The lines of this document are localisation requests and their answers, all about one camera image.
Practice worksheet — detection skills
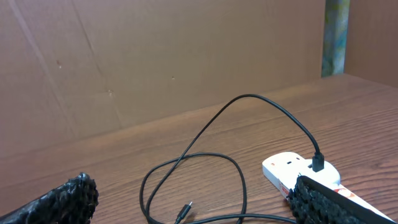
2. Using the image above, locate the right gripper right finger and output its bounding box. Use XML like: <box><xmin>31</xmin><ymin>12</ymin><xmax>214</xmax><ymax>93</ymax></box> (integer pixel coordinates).
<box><xmin>286</xmin><ymin>175</ymin><xmax>395</xmax><ymax>224</ymax></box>

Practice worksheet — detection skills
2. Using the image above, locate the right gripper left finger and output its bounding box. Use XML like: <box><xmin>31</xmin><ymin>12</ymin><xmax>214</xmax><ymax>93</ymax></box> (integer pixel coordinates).
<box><xmin>1</xmin><ymin>172</ymin><xmax>99</xmax><ymax>224</ymax></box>

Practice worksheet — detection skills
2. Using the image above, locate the black USB charging cable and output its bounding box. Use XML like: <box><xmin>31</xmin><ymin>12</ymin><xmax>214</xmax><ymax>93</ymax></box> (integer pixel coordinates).
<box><xmin>139</xmin><ymin>93</ymin><xmax>325</xmax><ymax>224</ymax></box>

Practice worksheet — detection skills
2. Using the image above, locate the white USB charger plug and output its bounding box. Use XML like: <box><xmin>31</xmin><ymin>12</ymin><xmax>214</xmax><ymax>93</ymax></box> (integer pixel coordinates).
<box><xmin>298</xmin><ymin>159</ymin><xmax>341</xmax><ymax>185</ymax></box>

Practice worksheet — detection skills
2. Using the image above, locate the white power strip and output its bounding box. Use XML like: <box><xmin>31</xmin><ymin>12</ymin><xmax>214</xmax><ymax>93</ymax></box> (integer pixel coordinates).
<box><xmin>262</xmin><ymin>152</ymin><xmax>391</xmax><ymax>220</ymax></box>

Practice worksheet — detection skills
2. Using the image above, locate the brown cardboard backdrop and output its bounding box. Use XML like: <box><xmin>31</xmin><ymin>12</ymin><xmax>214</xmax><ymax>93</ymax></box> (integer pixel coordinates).
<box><xmin>0</xmin><ymin>0</ymin><xmax>398</xmax><ymax>190</ymax></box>

